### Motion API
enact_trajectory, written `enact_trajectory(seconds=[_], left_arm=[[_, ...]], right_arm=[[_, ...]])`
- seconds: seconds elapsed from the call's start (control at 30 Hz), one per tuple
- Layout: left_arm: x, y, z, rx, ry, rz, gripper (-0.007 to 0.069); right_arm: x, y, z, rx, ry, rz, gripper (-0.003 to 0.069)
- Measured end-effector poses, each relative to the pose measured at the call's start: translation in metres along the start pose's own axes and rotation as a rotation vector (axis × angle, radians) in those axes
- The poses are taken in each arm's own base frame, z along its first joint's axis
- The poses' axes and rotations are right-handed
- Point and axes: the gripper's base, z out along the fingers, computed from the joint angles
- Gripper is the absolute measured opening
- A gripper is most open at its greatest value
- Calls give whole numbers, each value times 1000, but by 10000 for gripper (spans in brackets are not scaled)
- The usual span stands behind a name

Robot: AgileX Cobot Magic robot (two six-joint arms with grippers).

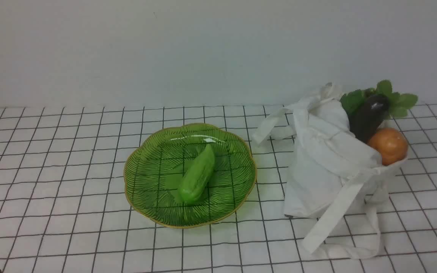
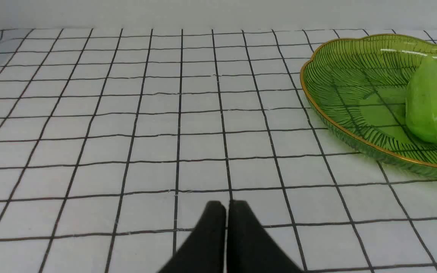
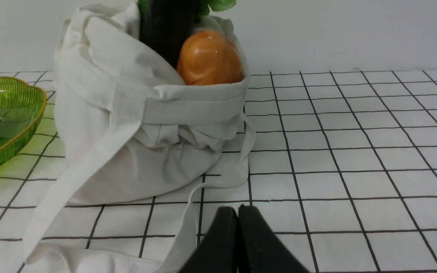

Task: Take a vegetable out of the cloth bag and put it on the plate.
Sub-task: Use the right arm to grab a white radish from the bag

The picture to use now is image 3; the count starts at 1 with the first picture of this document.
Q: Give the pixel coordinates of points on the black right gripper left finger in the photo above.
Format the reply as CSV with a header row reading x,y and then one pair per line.
x,y
216,252

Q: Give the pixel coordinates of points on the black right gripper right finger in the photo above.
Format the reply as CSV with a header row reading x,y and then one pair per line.
x,y
259,249

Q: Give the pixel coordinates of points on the dark purple eggplant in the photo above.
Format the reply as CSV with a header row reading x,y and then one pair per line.
x,y
166,24

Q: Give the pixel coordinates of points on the white cloth tote bag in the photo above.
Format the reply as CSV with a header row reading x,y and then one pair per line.
x,y
131,130

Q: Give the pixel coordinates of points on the orange round vegetable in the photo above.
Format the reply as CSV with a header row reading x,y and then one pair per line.
x,y
209,58

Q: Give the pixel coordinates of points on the green glass plate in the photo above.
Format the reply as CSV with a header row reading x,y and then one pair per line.
x,y
21,109

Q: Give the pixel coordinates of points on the green leafy vegetable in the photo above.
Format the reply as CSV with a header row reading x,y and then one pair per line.
x,y
203,9

